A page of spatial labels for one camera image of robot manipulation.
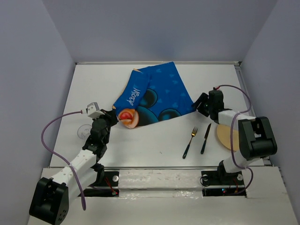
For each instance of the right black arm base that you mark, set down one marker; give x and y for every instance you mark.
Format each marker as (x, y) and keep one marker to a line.
(220, 185)

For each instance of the gold fork dark handle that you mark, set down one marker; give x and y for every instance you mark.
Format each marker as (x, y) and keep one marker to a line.
(193, 134)

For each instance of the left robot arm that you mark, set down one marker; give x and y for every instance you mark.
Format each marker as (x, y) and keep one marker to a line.
(54, 195)

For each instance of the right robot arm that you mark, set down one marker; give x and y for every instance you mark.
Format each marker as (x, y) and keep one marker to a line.
(256, 138)

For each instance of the gold knife dark handle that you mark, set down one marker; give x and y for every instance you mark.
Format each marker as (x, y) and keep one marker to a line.
(205, 138)

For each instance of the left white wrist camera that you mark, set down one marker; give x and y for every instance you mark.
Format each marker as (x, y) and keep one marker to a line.
(92, 111)

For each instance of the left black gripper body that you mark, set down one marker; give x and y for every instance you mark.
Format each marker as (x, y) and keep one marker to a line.
(109, 121)

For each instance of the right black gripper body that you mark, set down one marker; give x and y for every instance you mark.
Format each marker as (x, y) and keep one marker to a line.
(204, 107)

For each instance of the clear drinking glass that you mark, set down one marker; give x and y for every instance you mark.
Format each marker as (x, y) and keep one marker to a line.
(83, 131)

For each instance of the blue cartoon placemat cloth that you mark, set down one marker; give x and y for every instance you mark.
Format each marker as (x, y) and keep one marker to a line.
(153, 94)

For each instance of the tan round plate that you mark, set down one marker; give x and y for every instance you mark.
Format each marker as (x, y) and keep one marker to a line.
(223, 134)

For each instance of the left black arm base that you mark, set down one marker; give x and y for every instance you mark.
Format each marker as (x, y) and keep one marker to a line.
(105, 186)

